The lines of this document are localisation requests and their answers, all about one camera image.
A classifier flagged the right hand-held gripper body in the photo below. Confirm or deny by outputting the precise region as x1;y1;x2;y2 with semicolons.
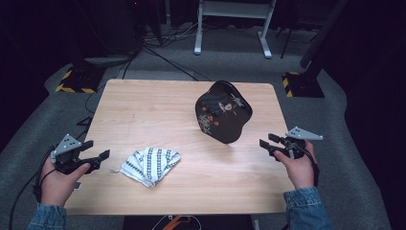
281;126;324;160

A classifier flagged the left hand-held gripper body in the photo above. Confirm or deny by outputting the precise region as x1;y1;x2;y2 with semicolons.
51;133;97;175

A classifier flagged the white patterned cloth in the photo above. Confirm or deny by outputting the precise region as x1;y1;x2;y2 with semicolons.
110;147;182;188

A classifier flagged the black floral lacquer tray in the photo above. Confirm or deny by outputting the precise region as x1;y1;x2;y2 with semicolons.
194;80;254;145

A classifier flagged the person's right hand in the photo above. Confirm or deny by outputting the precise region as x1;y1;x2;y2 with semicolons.
273;142;317;190

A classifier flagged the person's left hand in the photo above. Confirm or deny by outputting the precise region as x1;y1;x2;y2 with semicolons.
39;157;91;208

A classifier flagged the black yellow striped stand base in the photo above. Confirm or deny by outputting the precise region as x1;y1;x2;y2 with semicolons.
55;63;106;94
282;71;326;99

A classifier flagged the black tripod stand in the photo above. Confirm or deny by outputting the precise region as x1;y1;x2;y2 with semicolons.
280;27;320;59

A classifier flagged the grey slanted pole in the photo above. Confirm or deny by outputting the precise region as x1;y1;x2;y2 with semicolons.
300;0;349;70

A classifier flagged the long black floor cable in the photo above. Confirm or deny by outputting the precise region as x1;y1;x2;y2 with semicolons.
76;115;94;142

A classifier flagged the right hand-held gripper cable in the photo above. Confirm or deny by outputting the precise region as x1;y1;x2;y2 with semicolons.
303;148;321;188

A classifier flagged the hand-held gripper cable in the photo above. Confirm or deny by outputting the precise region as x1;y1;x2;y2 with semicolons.
8;145;56;230
303;148;321;188

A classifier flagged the left hand-held gripper cable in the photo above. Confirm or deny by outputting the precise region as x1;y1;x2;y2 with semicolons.
8;145;56;230

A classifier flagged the orange strap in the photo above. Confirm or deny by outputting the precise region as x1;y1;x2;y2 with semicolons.
162;215;193;230

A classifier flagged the thin black floor cable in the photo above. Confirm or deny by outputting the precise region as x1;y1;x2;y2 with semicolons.
143;44;213;82

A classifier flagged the white metal stand frame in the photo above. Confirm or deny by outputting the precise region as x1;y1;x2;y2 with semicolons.
193;0;277;59

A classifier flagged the bundle of floor cables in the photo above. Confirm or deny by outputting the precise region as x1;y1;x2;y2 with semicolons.
143;20;207;47

